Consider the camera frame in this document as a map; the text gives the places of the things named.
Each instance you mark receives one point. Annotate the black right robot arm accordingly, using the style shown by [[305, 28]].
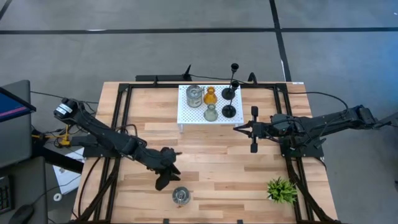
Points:
[[326, 123]]

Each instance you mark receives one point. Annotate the dark grey chair base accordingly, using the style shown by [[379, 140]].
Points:
[[395, 117]]

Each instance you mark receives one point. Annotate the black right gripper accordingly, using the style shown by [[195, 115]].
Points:
[[261, 130]]

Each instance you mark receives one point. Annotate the white perforated metal shelf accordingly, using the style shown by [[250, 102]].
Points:
[[186, 115]]

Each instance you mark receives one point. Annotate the black aluminium table frame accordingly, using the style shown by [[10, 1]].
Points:
[[149, 85]]

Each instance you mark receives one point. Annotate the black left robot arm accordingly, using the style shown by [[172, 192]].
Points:
[[115, 140]]

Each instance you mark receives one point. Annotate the blue computer screen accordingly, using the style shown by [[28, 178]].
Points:
[[12, 107]]

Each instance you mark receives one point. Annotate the white tape roll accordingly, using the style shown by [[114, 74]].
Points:
[[54, 197]]

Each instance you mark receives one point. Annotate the grey computer desk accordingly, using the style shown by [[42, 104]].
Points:
[[15, 146]]

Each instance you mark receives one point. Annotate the silver glass jar candle holder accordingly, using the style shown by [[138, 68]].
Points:
[[194, 96]]

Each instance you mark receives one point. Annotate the clear glass candle holder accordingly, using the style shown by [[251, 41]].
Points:
[[211, 112]]

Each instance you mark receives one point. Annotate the black computer mouse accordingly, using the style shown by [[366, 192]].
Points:
[[21, 214]]

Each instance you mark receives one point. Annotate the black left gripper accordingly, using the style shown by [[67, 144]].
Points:
[[164, 160]]

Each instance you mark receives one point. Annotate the amber glass candle holder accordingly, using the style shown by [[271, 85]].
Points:
[[210, 96]]

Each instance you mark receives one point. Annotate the black metal candlestick holder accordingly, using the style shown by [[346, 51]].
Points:
[[229, 111], [228, 93]]

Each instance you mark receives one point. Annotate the yellow clamp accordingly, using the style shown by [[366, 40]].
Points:
[[65, 140]]

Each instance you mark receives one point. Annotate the black stand leg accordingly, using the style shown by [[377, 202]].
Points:
[[59, 160]]

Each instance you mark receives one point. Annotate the black power strip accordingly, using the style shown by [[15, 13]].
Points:
[[155, 78]]

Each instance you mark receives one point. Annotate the black keyboard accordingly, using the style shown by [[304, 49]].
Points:
[[4, 194]]

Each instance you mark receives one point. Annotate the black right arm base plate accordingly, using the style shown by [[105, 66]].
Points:
[[311, 152]]

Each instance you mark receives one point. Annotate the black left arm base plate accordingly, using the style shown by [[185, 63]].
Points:
[[93, 152]]

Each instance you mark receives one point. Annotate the green artificial potted plant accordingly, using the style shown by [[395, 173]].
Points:
[[281, 190]]

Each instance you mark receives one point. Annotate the white cardboard box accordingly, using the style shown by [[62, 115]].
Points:
[[66, 177]]

